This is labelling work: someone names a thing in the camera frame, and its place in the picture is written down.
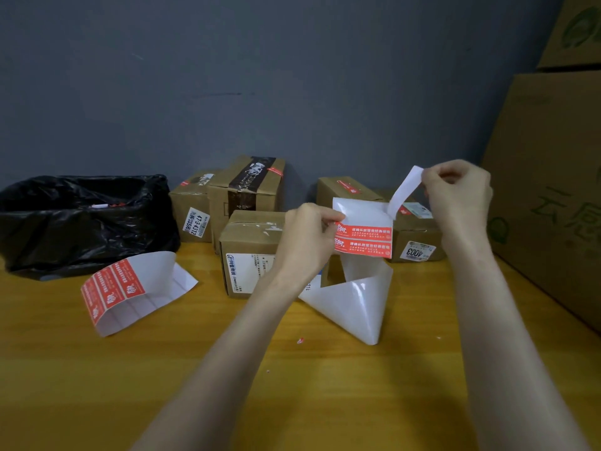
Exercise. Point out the large green printed carton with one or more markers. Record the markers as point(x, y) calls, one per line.
point(540, 159)
point(573, 32)

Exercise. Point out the person's left hand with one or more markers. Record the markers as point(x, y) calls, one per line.
point(305, 244)

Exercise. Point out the white backing paper strip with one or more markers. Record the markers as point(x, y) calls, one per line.
point(357, 305)

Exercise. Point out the person's right hand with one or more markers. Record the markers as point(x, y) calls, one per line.
point(462, 201)

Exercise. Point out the black plastic trash bag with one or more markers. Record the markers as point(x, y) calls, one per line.
point(84, 239)

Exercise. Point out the long brown cardboard box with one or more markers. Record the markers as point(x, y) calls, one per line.
point(413, 227)

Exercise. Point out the white barcode label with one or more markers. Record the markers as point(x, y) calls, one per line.
point(420, 211)

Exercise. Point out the white blue shipping label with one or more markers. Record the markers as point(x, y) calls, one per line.
point(244, 274)

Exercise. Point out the white printed price label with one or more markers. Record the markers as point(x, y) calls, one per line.
point(196, 222)

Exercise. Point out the box with black tape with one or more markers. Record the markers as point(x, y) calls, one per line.
point(218, 201)

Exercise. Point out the small brown cardboard box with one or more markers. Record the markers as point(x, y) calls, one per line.
point(244, 234)
point(328, 192)
point(183, 201)

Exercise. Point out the person's right forearm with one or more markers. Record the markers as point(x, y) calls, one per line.
point(507, 361)

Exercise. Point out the red sticker label strip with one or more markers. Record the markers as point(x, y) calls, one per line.
point(155, 277)

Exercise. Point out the person's left forearm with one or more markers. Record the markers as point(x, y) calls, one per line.
point(216, 385)

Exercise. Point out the white end label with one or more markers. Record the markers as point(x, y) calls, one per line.
point(418, 251)

